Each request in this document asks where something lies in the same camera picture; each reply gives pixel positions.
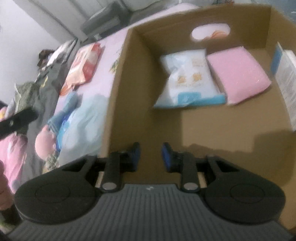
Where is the pink plush doll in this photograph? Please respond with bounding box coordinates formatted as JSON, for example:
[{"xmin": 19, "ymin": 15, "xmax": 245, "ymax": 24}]
[{"xmin": 35, "ymin": 125, "xmax": 56, "ymax": 161}]

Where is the light blue towel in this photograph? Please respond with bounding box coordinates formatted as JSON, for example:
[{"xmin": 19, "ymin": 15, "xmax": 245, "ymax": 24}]
[{"xmin": 47, "ymin": 91, "xmax": 79, "ymax": 136}]

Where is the white blue cotton swab bag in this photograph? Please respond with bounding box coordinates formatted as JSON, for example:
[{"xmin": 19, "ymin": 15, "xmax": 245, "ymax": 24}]
[{"xmin": 154, "ymin": 49, "xmax": 226, "ymax": 108}]

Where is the pink sponge pad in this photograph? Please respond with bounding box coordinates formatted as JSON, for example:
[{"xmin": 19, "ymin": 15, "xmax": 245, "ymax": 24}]
[{"xmin": 207, "ymin": 47, "xmax": 271, "ymax": 105}]

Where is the white blue paper box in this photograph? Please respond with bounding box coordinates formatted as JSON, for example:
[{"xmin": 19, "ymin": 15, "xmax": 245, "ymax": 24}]
[{"xmin": 270, "ymin": 42, "xmax": 296, "ymax": 132}]

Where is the pink patterned quilt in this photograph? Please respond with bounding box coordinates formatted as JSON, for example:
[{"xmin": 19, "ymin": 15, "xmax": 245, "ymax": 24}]
[{"xmin": 0, "ymin": 106, "xmax": 30, "ymax": 212}]

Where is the green floral lace pillow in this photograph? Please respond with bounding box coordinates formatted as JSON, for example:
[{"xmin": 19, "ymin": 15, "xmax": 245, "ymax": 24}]
[{"xmin": 15, "ymin": 82, "xmax": 41, "ymax": 113}]

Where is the white blue plastic bag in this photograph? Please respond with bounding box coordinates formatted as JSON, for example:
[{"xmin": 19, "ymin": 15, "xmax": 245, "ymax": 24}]
[{"xmin": 58, "ymin": 94, "xmax": 109, "ymax": 166}]

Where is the grey blanket with yellow dogs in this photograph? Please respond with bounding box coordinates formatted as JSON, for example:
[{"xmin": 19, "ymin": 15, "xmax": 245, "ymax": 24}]
[{"xmin": 22, "ymin": 66, "xmax": 69, "ymax": 182}]

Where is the pink patterned table mat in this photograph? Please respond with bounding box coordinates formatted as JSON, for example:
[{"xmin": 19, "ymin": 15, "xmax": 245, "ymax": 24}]
[{"xmin": 51, "ymin": 3, "xmax": 200, "ymax": 130}]

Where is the brown cardboard box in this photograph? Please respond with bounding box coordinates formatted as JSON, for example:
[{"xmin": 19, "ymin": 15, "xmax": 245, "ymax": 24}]
[{"xmin": 101, "ymin": 4, "xmax": 295, "ymax": 229}]

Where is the red white wet wipes pack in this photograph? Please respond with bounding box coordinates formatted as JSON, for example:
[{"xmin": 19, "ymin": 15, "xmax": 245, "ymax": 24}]
[{"xmin": 60, "ymin": 43, "xmax": 102, "ymax": 96}]

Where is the grey curtain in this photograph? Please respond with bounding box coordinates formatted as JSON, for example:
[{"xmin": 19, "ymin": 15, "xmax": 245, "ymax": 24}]
[{"xmin": 15, "ymin": 0, "xmax": 113, "ymax": 42}]

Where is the dark grey flat box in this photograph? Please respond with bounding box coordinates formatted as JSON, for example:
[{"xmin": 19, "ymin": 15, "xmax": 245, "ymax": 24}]
[{"xmin": 81, "ymin": 1, "xmax": 130, "ymax": 41}]

